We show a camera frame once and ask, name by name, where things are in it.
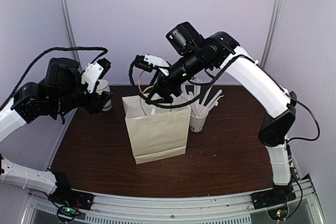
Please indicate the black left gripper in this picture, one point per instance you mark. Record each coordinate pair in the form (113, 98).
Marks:
(97, 102)

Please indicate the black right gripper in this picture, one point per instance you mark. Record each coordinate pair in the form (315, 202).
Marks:
(161, 85)

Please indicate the brown paper takeout bag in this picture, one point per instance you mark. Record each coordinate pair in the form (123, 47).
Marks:
(155, 133)

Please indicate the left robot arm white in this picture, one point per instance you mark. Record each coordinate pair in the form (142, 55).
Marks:
(35, 102)

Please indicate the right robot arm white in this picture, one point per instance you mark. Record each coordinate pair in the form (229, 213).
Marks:
(223, 52)

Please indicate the stack of white paper cups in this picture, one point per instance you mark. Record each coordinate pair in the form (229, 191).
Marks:
(103, 89)

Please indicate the white cup holding straws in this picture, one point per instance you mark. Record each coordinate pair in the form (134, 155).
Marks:
(197, 122)

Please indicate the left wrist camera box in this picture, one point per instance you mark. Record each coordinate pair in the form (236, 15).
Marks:
(62, 74)

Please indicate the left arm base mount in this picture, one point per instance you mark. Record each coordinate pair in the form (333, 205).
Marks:
(68, 201)

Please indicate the left aluminium corner post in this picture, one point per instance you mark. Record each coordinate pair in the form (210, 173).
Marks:
(67, 22)

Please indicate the aluminium corner post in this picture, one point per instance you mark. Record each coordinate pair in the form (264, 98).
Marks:
(67, 22)
(276, 9)

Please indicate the aluminium front rail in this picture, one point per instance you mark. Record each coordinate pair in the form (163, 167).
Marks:
(234, 208)

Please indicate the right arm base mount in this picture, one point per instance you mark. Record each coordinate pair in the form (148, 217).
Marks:
(275, 200)

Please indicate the right aluminium corner post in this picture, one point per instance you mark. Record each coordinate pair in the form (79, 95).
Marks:
(276, 9)

